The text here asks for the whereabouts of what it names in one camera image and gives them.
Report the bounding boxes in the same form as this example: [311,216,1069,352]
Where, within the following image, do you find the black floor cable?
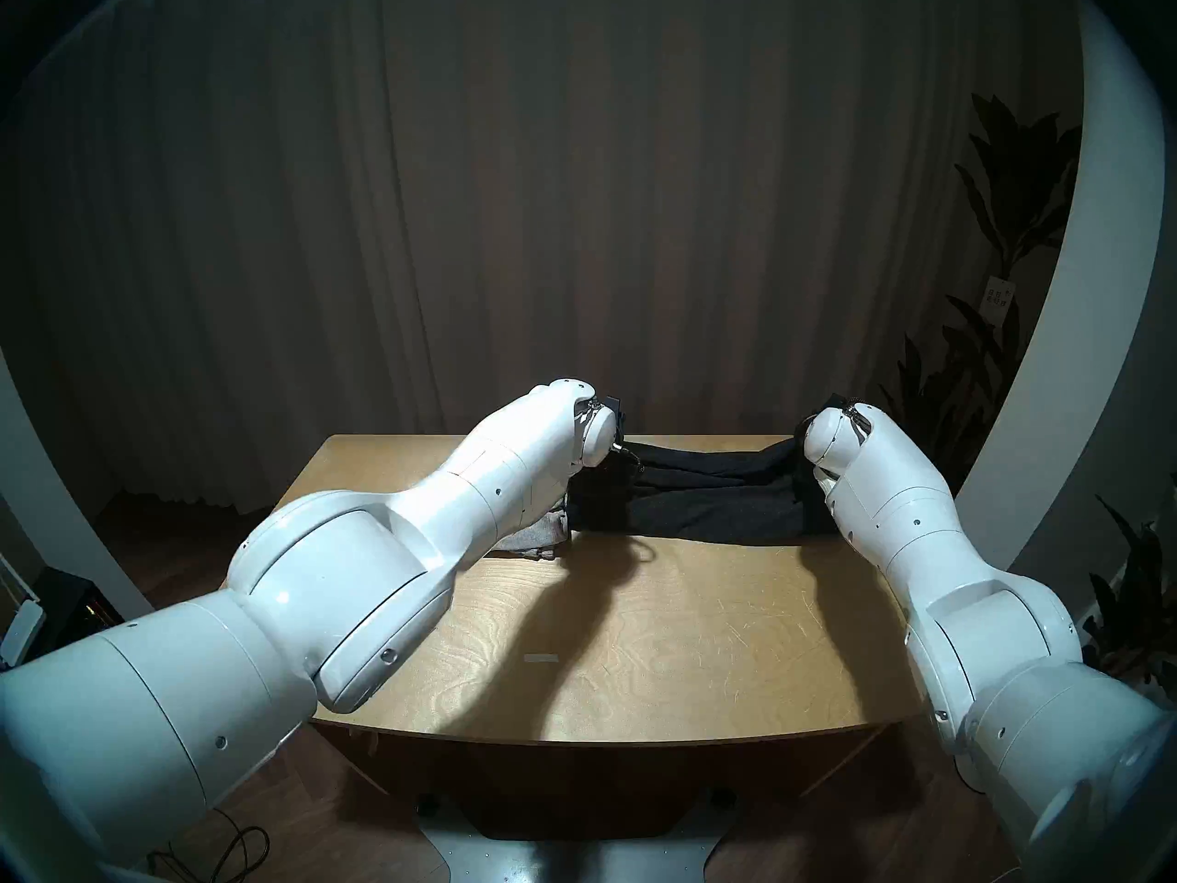
[147,824,272,883]

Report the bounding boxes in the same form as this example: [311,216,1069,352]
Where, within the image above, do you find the black computer tower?
[35,567,125,632]

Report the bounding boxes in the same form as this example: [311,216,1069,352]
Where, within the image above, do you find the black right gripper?
[792,458,834,533]

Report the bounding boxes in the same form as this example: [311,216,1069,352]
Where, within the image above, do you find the brown pleated curtain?
[0,0,1086,528]

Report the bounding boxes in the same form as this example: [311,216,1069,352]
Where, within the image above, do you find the tall dark leafy plant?
[878,95,1084,523]

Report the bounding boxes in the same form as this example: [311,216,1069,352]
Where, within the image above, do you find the small white box device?
[0,599,45,671]

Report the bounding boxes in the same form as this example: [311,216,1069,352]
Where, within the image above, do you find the small dark potted plant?
[1080,495,1177,698]

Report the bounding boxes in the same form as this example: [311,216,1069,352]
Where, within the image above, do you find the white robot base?
[418,798,737,883]

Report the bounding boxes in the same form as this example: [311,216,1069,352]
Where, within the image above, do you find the grey shorts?
[492,511,571,561]

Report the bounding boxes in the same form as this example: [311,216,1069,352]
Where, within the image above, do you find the black shorts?
[566,435,838,547]

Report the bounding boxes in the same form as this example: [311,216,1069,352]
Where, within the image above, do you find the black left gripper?
[588,444,646,505]

